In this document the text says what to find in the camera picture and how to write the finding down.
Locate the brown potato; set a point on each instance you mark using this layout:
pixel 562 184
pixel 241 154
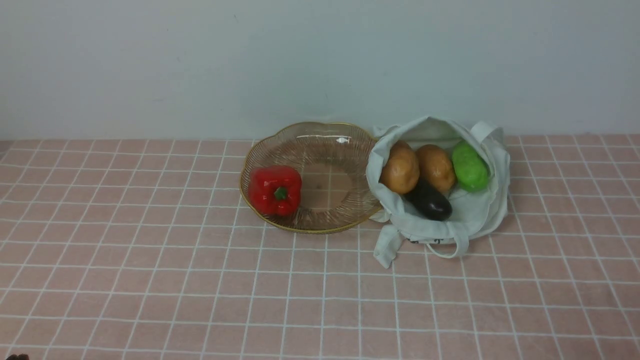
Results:
pixel 436 167
pixel 401 172

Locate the white cloth tote bag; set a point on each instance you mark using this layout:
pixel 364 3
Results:
pixel 474 215

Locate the red bell pepper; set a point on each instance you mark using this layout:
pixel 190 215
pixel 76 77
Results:
pixel 275 190

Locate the dark purple eggplant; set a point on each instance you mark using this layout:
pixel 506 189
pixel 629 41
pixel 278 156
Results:
pixel 429 202

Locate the green bumpy vegetable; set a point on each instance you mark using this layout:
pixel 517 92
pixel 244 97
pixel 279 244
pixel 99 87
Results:
pixel 470 169

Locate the dark object at corner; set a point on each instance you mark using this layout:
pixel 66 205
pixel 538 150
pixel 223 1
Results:
pixel 21 356

